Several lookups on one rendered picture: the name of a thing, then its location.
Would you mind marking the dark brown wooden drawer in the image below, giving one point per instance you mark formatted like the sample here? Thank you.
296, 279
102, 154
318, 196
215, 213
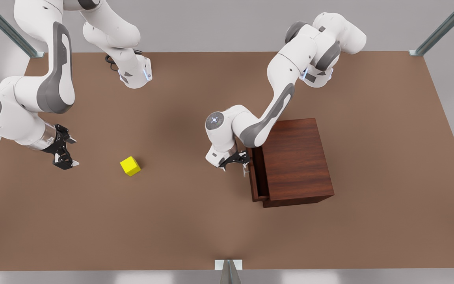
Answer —
259, 173

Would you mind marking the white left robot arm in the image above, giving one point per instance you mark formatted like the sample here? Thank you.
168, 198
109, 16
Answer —
282, 79

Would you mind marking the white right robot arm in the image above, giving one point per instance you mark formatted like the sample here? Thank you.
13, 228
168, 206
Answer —
30, 94

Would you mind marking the dark brown wooden cabinet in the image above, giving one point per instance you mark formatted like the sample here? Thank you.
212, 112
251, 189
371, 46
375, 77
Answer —
296, 157

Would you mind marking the yellow cube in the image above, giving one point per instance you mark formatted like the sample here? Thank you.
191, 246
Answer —
130, 166

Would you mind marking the silver frame post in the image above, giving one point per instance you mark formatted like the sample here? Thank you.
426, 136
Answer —
229, 270
8, 28
443, 27

